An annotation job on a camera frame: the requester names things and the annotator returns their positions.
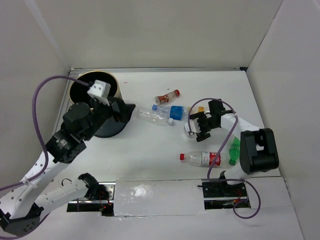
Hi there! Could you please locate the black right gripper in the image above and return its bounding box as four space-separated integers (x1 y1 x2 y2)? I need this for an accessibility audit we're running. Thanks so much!
189 111 219 142

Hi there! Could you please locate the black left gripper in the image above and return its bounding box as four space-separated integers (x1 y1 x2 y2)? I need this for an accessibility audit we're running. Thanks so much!
84 96 137 140

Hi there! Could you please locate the yellow-label yellow-cap bottle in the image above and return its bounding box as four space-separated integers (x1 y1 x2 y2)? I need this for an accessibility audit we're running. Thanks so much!
188 106 206 114

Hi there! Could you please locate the clear capless wide bottle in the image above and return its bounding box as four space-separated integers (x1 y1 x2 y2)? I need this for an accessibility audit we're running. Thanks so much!
183 122 201 140

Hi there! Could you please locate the clear bottle blue label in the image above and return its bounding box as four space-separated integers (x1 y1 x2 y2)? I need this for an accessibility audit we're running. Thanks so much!
152 104 190 121

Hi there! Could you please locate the crushed clear bottle white cap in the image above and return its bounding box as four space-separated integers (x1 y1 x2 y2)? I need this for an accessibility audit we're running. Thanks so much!
133 107 174 127

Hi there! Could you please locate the clear bottle red label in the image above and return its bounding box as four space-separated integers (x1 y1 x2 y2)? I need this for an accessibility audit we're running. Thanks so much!
179 151 231 169

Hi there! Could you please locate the small red-cap drink bottle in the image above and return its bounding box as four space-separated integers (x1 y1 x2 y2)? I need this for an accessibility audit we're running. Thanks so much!
154 89 180 106

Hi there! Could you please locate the green bottle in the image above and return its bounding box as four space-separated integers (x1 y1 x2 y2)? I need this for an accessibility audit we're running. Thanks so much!
229 137 240 166

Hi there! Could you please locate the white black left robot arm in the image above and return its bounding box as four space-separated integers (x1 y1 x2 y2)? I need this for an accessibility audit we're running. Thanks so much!
0 97 136 239

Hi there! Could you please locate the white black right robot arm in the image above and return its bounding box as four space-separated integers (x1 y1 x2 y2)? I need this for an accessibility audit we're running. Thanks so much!
186 97 279 196

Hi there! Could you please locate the dark blue gold-rimmed bin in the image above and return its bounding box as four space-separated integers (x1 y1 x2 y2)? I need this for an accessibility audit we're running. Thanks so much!
69 70 127 138

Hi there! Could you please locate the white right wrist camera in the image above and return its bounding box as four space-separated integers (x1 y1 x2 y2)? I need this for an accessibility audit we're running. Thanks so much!
183 118 202 137

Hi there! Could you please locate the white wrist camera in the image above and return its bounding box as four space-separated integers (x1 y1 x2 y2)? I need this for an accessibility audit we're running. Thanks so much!
183 118 202 137
87 80 111 106

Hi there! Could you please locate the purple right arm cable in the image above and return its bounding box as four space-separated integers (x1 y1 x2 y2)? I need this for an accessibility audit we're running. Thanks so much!
187 97 261 220

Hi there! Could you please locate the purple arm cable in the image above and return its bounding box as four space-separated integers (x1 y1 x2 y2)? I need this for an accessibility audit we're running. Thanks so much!
187 97 261 220
0 75 92 238

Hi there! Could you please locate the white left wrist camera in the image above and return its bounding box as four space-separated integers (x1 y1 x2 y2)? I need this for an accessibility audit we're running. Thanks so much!
87 80 111 106

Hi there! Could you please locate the aluminium frame rail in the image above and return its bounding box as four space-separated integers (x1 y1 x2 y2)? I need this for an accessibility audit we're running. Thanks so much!
48 66 248 161

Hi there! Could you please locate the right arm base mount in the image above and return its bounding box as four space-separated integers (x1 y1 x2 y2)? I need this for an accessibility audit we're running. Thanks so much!
197 181 251 210

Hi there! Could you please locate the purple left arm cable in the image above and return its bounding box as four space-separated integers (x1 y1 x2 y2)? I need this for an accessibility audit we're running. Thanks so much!
0 75 92 238

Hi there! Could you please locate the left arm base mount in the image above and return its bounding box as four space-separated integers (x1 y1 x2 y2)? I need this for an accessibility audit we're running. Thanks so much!
66 182 116 217

